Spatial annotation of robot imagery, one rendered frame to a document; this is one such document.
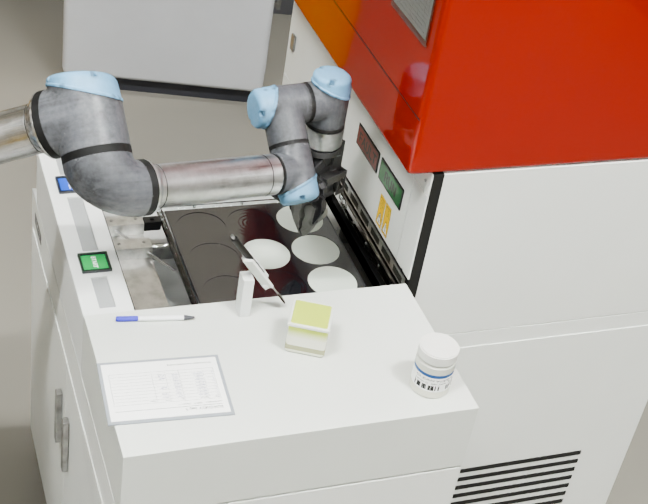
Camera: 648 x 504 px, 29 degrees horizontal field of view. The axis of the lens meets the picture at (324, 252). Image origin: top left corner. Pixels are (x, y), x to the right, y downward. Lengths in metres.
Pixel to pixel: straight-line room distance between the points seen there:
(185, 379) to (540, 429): 1.05
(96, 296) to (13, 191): 1.97
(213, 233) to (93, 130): 0.62
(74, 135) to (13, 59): 2.97
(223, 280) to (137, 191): 0.46
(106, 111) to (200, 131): 2.59
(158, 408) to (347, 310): 0.45
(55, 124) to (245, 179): 0.35
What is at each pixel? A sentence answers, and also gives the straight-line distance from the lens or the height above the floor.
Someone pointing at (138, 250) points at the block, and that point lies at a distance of 2.53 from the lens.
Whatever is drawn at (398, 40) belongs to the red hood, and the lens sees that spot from 2.29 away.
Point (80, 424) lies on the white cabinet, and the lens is 2.42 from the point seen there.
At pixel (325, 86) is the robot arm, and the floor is 1.32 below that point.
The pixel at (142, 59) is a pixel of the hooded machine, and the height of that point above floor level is 0.16.
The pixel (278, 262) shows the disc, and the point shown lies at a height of 0.90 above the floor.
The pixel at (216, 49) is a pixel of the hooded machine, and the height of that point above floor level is 0.23.
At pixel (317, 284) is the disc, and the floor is 0.90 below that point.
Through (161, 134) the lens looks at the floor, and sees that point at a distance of 4.60.
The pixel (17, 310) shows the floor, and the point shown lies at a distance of 3.78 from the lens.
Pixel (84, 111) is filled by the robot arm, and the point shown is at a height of 1.37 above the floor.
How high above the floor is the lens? 2.43
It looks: 36 degrees down
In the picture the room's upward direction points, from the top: 10 degrees clockwise
